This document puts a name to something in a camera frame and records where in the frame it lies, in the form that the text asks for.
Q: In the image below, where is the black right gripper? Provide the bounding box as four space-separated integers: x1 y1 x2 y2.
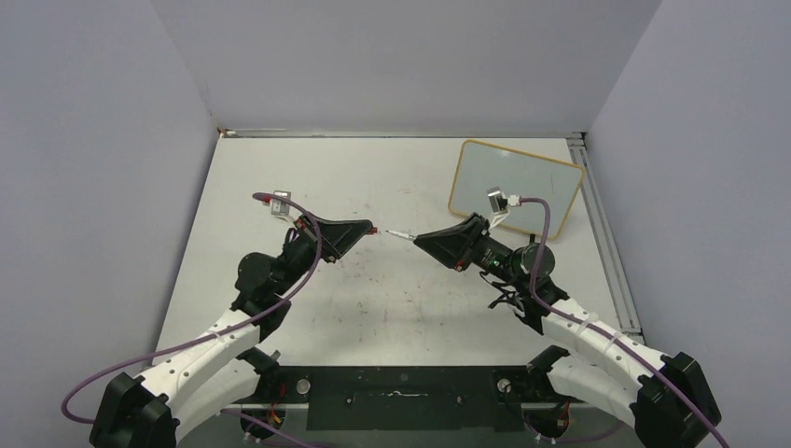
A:
414 213 526 289

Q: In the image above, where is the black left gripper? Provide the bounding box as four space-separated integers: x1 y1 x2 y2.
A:
271 211 371 296

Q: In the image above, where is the silver marker pen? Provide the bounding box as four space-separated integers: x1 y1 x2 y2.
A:
385 230 416 241

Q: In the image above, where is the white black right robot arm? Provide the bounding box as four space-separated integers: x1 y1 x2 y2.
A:
411 214 722 447

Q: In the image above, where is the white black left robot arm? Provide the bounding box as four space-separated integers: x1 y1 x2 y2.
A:
90 215 376 447

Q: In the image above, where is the yellow-framed whiteboard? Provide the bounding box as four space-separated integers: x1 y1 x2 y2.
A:
448 139 586 240

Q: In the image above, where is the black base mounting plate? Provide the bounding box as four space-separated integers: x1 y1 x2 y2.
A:
242 365 569 432

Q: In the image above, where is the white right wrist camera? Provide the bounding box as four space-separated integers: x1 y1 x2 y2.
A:
487 187 521 230

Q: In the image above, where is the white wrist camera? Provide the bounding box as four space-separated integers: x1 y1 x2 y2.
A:
269 190 295 224
487 187 521 230

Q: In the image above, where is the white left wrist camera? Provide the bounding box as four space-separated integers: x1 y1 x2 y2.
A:
269 190 295 224

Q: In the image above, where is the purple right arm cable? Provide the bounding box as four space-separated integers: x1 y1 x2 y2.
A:
518 196 731 448

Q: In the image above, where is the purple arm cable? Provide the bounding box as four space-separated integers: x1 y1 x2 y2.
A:
60 191 338 448
518 196 731 448

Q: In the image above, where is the aluminium back rail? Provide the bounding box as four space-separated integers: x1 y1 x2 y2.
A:
218 129 584 140

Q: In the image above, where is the aluminium rail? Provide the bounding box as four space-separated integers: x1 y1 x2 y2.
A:
567 133 645 343
218 129 584 140

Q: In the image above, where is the aluminium right side rail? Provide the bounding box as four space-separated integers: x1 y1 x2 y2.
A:
567 133 645 343

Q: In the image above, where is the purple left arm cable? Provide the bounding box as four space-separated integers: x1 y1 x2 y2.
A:
60 191 338 448

